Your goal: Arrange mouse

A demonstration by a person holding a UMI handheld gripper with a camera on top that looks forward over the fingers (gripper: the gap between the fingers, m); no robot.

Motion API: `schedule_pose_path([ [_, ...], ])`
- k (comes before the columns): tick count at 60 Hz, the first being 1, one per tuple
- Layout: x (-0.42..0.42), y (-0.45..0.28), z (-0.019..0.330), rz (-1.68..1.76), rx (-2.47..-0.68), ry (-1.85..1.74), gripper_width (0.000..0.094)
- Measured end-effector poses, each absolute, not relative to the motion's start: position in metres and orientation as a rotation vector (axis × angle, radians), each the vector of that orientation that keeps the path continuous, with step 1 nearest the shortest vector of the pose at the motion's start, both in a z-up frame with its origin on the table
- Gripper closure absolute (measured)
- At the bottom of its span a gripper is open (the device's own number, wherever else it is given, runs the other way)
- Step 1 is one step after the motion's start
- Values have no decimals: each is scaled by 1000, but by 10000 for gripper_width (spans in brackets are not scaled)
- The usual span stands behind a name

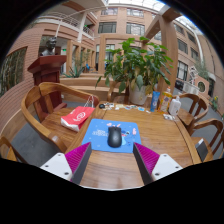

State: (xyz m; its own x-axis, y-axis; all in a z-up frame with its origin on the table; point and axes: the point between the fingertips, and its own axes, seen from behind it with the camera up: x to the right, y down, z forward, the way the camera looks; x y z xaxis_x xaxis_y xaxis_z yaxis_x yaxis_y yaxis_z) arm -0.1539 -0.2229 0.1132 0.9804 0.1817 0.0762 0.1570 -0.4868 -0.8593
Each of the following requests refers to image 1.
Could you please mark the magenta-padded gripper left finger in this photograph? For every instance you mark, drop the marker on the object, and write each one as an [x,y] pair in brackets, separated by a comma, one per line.
[77,159]

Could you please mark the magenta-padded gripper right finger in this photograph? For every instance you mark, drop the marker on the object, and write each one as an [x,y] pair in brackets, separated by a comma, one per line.
[148,160]

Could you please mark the black computer mouse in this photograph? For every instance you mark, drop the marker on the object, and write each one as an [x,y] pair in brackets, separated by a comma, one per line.
[114,137]

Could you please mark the blue cartoon print mouse pad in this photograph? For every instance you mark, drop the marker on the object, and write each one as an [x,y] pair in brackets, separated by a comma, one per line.
[96,136]

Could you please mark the red and white bag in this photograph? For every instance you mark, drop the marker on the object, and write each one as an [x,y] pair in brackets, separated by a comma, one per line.
[76,118]

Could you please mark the wooden armchair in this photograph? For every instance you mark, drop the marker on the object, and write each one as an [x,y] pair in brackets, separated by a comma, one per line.
[8,148]
[115,96]
[186,116]
[213,124]
[50,125]

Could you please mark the small white packet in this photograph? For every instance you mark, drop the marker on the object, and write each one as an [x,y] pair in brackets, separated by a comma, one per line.
[169,117]

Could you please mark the black flat box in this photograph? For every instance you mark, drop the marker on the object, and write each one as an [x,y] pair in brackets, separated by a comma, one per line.
[201,150]

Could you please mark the blue squeeze tube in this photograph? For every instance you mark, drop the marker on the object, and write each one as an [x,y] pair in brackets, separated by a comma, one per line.
[155,101]

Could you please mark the white pump bottle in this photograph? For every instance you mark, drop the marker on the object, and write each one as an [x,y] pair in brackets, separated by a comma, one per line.
[175,107]

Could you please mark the yellow dish soap bottle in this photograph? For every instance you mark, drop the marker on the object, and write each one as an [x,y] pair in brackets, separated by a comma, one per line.
[165,101]

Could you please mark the white air conditioner unit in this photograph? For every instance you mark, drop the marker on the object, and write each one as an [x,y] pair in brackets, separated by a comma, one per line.
[190,88]

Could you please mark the yellow flowering plant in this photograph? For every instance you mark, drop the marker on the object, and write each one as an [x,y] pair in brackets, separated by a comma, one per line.
[214,102]

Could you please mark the green potted plant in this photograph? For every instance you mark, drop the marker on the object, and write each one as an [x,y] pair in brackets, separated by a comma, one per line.
[136,66]

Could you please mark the white outdoor sculpture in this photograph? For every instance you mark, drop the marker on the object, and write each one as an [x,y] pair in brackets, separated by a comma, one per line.
[193,75]

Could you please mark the dark bust statue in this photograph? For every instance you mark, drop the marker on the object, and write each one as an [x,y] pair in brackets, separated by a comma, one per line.
[50,46]

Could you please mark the red-brown wooden pedestal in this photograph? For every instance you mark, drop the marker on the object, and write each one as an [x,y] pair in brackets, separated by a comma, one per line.
[48,71]

